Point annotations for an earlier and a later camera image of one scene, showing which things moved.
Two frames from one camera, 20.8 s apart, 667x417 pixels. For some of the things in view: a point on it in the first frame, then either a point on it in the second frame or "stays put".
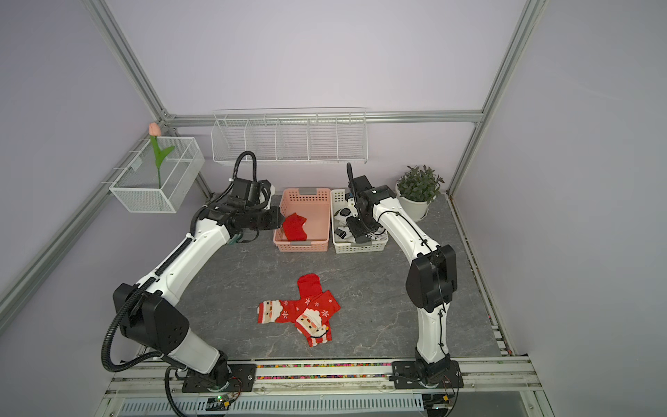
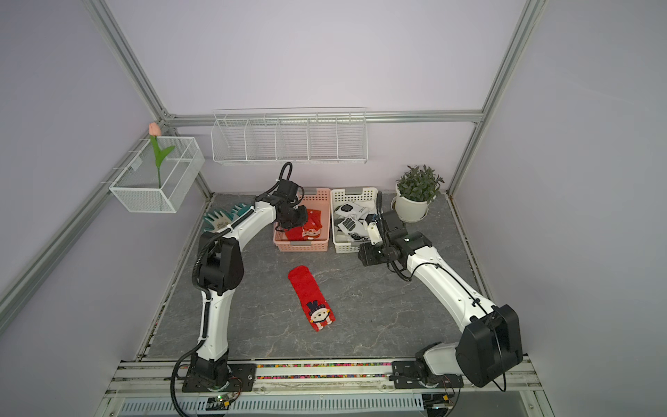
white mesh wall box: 137,188 stays put
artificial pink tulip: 155,129 stays put
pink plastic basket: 314,205 stays put
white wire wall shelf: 290,135 stays put
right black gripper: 355,229 -> 366,254
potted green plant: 416,189 stays put
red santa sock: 284,311 -> 311,228
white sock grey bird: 345,233 stays put
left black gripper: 276,221 -> 302,220
